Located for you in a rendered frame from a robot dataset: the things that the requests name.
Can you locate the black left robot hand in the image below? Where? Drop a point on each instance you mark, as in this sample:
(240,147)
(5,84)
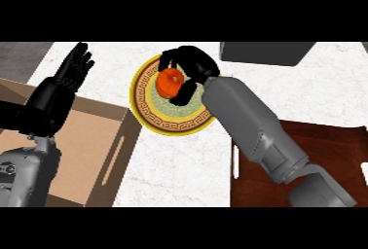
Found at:
(51,97)

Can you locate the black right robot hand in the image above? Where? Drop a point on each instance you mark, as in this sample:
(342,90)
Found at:
(199,66)

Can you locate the orange squash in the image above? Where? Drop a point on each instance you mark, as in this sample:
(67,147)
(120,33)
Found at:
(169,83)

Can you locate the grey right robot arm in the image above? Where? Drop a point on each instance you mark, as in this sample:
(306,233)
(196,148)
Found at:
(261,136)

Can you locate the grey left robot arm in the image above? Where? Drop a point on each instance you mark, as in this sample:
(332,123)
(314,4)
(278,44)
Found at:
(26,175)

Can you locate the yellow patterned plate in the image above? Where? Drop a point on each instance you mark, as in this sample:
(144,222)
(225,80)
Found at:
(159,110)

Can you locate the pale wooden tray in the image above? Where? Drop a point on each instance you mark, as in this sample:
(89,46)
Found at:
(91,146)

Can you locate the dark red wooden tray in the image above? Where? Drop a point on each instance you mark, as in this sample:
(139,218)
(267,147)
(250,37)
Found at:
(330,155)

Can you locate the dark grey appliance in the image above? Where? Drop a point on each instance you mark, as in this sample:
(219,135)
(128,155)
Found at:
(267,52)

